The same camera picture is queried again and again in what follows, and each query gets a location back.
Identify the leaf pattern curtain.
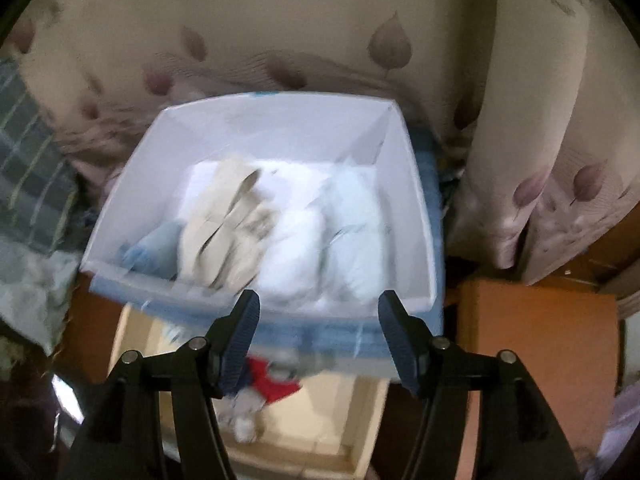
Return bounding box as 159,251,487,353
1,0,639,284

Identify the orange wooden stool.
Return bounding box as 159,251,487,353
458,280,620,453

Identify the green plaid blanket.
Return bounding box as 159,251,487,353
0,60,78,254

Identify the white cardboard box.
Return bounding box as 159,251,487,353
81,92,437,316

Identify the white checked cloth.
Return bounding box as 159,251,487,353
586,382,640,479

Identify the red underwear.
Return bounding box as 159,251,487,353
245,356,302,404

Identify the blue denim garment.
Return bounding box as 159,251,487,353
120,220,183,280

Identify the wooden drawer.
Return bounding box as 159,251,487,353
106,303,392,478

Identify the beige garment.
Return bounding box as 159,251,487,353
178,158,276,294

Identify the blue cloth covered nightstand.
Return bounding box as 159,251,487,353
90,127,445,377

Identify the white crumpled bag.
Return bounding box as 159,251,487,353
1,237,80,356

